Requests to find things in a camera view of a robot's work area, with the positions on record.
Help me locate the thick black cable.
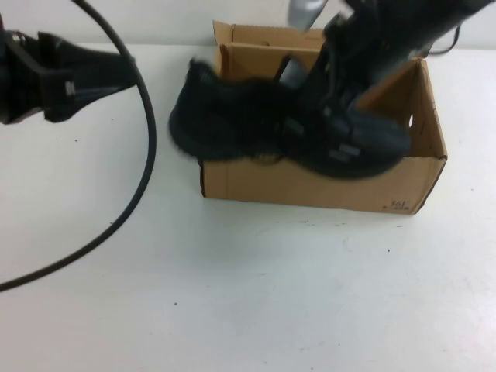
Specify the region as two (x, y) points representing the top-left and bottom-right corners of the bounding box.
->
(0, 0), (158, 293)

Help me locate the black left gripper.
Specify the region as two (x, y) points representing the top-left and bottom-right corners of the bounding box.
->
(36, 32), (136, 123)

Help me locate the thin black cable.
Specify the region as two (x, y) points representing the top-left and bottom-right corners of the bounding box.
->
(425, 22), (463, 56)

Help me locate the black sneaker with white label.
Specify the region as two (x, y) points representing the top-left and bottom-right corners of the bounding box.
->
(167, 57), (412, 182)

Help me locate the brown cardboard shoe box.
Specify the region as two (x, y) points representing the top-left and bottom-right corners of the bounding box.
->
(198, 19), (449, 215)

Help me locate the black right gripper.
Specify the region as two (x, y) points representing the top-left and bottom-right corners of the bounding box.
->
(275, 11), (428, 131)

